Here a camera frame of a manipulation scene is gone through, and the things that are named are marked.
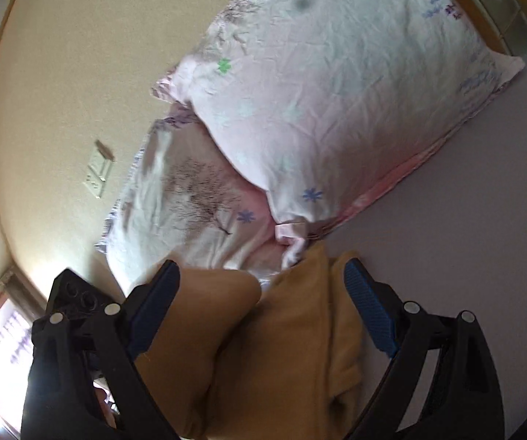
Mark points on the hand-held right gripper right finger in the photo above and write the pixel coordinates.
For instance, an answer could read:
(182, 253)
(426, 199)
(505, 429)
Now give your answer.
(369, 314)

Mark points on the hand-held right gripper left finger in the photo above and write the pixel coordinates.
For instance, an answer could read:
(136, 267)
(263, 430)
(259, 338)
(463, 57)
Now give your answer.
(152, 316)

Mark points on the large pink floral pillow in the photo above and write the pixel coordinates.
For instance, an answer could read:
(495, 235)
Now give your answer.
(337, 101)

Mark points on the white wall switch plate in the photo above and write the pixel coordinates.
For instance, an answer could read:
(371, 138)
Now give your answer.
(98, 169)

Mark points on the wooden headboard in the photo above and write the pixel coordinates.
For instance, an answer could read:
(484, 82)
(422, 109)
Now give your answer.
(479, 4)

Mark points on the pink tree print pillow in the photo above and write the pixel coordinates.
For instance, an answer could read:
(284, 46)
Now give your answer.
(176, 206)

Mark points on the mustard yellow garment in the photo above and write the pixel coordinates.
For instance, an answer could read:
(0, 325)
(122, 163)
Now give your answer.
(282, 353)

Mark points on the grey bed sheet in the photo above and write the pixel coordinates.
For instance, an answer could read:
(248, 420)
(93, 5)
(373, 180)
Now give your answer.
(474, 201)

